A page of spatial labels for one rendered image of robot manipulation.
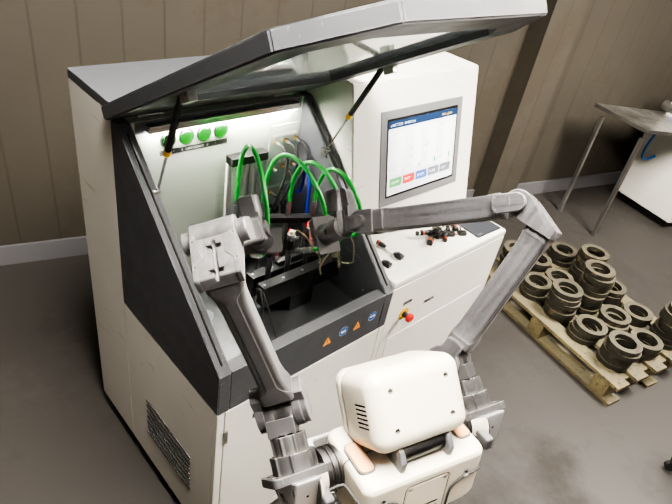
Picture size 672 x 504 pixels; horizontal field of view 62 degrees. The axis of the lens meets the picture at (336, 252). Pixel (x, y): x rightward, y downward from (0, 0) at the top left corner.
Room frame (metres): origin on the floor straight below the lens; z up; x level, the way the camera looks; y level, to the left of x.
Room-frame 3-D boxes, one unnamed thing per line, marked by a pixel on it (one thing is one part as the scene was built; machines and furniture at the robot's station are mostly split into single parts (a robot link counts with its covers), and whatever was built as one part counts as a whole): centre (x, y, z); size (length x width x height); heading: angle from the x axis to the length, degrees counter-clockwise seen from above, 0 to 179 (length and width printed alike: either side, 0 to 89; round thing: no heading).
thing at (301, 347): (1.29, 0.03, 0.87); 0.62 x 0.04 x 0.16; 139
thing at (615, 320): (2.84, -1.56, 0.21); 1.16 x 0.82 x 0.42; 34
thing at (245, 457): (1.28, 0.01, 0.44); 0.65 x 0.02 x 0.68; 139
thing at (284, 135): (1.80, 0.24, 1.20); 0.13 x 0.03 x 0.31; 139
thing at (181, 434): (1.47, 0.23, 0.39); 0.70 x 0.58 x 0.79; 139
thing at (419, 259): (1.88, -0.37, 0.96); 0.70 x 0.22 x 0.03; 139
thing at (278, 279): (1.54, 0.12, 0.91); 0.34 x 0.10 x 0.15; 139
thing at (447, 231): (1.90, -0.39, 1.01); 0.23 x 0.11 x 0.06; 139
